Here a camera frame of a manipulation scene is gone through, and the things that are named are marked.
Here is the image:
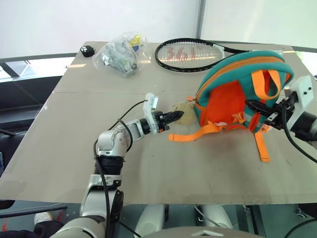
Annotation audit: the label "clear plastic bag with items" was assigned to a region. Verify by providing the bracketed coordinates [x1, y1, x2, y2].
[92, 31, 153, 78]

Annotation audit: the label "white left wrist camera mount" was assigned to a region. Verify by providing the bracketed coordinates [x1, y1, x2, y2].
[143, 93, 160, 135]

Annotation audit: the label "beige round soft object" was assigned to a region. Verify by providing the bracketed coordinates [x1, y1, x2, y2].
[172, 100, 197, 125]

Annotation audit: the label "grey robot right thigh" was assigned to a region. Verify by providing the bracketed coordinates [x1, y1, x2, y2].
[197, 204, 234, 230]

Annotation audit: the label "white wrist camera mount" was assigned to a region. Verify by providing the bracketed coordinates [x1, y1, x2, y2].
[143, 93, 160, 135]
[284, 75, 314, 130]

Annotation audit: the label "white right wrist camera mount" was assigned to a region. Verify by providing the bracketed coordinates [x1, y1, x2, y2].
[284, 75, 314, 130]

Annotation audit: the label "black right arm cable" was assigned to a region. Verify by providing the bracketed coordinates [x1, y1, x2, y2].
[280, 104, 317, 164]

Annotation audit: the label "grey metal pole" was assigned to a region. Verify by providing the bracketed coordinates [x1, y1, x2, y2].
[195, 0, 207, 38]

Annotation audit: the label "small black device white dots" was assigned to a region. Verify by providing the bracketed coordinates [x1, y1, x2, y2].
[79, 45, 96, 59]

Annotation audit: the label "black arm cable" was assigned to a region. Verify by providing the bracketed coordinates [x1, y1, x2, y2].
[280, 104, 317, 164]
[93, 100, 146, 238]

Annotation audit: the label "orange and teal backpack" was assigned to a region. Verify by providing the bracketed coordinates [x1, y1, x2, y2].
[168, 50, 296, 163]

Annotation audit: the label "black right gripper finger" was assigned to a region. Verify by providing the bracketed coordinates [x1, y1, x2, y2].
[246, 103, 274, 117]
[244, 100, 276, 114]

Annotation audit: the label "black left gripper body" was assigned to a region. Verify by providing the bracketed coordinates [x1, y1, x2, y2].
[154, 111, 170, 133]

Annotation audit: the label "black tennis racket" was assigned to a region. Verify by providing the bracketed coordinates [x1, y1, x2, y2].
[155, 38, 283, 73]

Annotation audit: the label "white shoe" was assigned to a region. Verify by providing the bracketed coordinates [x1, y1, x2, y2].
[34, 211, 53, 225]

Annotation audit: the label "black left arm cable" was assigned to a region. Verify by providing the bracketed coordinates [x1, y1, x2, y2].
[93, 100, 146, 238]

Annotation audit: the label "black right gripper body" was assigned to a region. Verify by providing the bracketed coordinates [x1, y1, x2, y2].
[264, 97, 298, 131]

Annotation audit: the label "grey robot torso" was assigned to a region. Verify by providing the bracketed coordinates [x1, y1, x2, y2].
[138, 224, 264, 238]

